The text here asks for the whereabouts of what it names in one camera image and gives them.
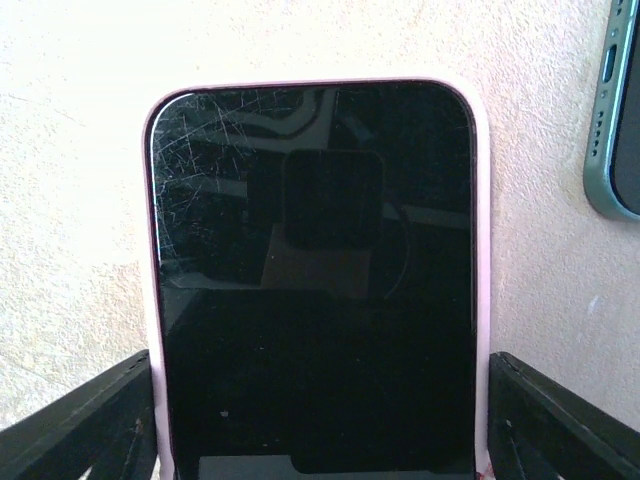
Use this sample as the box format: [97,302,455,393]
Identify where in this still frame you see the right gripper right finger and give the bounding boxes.
[488,352,639,480]

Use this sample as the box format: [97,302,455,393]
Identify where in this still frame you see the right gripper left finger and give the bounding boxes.
[1,350,157,479]

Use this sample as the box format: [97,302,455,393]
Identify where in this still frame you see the phone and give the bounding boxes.
[143,75,490,479]
[583,1,639,222]

